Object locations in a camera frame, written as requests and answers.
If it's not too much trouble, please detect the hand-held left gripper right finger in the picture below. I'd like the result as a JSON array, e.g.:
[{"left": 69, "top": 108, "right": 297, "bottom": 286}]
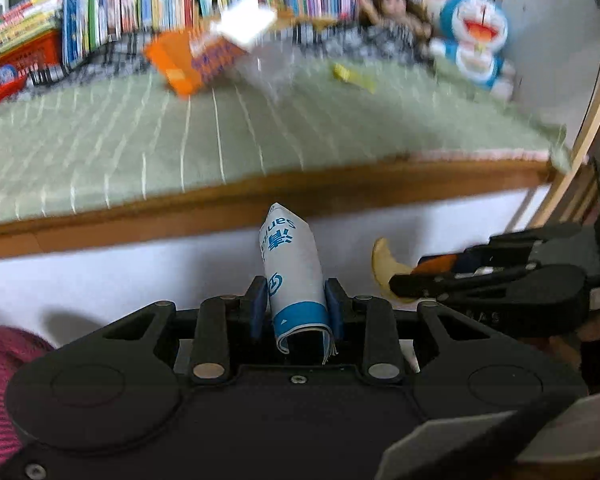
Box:
[{"left": 324, "top": 277, "right": 512, "bottom": 385}]

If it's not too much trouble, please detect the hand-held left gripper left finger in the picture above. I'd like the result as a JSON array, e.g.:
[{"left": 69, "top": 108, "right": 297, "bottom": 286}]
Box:
[{"left": 100, "top": 276, "right": 270, "bottom": 385}]

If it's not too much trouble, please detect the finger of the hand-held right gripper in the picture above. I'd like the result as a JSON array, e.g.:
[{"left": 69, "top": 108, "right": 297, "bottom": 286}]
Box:
[
  {"left": 457, "top": 221, "right": 583, "bottom": 272},
  {"left": 389, "top": 260, "right": 540, "bottom": 307}
]

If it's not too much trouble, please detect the small orange wrapper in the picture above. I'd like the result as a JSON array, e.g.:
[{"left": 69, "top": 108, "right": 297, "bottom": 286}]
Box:
[{"left": 420, "top": 254, "right": 459, "bottom": 276}]

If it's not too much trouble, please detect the yellow fruit peel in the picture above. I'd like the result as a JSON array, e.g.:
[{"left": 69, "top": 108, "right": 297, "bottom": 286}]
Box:
[{"left": 371, "top": 237, "right": 421, "bottom": 304}]

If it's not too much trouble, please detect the blue white paper packet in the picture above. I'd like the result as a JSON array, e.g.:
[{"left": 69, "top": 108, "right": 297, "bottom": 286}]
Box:
[{"left": 258, "top": 202, "right": 337, "bottom": 364}]

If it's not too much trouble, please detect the green checked blanket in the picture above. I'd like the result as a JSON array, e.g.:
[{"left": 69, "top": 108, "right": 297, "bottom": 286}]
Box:
[{"left": 0, "top": 54, "right": 572, "bottom": 229}]

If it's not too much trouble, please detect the blue cat plush toy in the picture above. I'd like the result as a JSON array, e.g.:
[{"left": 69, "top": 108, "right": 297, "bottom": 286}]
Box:
[{"left": 427, "top": 0, "right": 519, "bottom": 99}]

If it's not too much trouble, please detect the orange yellow wrapper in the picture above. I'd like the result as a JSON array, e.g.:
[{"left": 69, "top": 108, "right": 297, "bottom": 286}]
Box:
[{"left": 331, "top": 61, "right": 377, "bottom": 94}]

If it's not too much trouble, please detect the clear plastic bag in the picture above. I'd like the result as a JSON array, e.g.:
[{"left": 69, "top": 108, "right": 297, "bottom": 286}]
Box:
[{"left": 240, "top": 42, "right": 302, "bottom": 104}]

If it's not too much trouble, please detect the orange white snack box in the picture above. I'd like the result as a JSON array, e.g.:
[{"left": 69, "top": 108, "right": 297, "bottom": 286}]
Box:
[{"left": 144, "top": 0, "right": 279, "bottom": 97}]

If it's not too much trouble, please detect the brown haired doll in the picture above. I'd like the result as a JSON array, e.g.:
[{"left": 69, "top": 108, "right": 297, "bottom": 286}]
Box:
[{"left": 357, "top": 0, "right": 434, "bottom": 64}]

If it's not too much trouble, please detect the person's pink striped garment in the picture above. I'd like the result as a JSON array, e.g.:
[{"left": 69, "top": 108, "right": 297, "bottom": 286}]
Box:
[{"left": 0, "top": 325, "right": 57, "bottom": 469}]

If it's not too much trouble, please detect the black white plaid blanket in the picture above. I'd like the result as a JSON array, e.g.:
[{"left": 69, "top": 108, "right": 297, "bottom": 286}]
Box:
[{"left": 27, "top": 20, "right": 433, "bottom": 89}]

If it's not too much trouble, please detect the row of thin books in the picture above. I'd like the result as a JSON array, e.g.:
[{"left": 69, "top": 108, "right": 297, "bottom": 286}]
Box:
[{"left": 62, "top": 0, "right": 197, "bottom": 69}]

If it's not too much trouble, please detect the red plastic crate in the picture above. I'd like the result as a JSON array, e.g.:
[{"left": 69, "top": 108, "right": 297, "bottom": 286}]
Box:
[{"left": 0, "top": 30, "right": 64, "bottom": 87}]

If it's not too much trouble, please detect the stack of flat books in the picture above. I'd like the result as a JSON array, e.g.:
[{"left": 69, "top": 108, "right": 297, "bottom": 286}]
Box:
[{"left": 0, "top": 0, "right": 64, "bottom": 57}]

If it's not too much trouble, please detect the curved wooden rail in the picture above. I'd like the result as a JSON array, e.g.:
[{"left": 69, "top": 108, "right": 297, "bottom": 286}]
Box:
[{"left": 529, "top": 35, "right": 600, "bottom": 229}]

